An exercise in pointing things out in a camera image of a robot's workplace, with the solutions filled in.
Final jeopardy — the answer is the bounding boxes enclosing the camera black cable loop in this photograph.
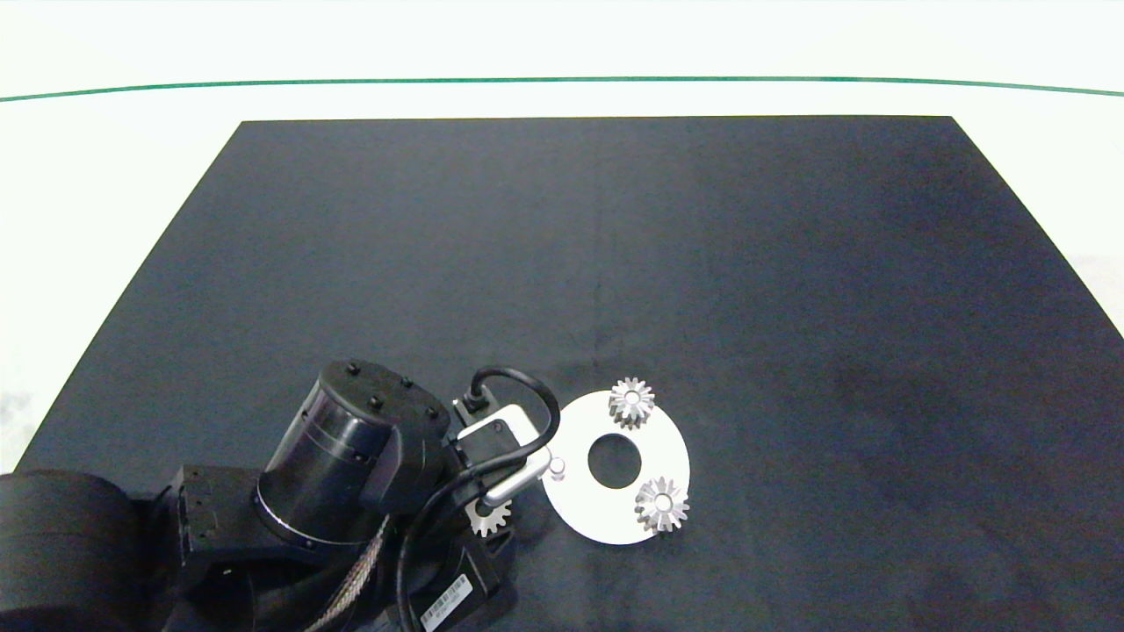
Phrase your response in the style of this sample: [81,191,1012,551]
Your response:
[397,366,563,632]

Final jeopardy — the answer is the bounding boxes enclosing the round white pin plate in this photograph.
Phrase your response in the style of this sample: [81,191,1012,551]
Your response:
[542,390,692,546]

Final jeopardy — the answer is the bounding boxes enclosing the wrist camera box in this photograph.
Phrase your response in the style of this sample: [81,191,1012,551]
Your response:
[454,401,553,509]

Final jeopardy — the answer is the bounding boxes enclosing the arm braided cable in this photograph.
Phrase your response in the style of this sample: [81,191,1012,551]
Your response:
[306,516,393,632]

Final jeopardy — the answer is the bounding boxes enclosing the small steel planetary gear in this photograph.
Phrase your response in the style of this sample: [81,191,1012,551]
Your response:
[633,476,691,535]
[469,498,514,538]
[609,377,657,430]

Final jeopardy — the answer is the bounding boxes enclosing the dark rectangular mat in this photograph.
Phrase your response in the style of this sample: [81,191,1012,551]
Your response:
[0,115,1124,632]

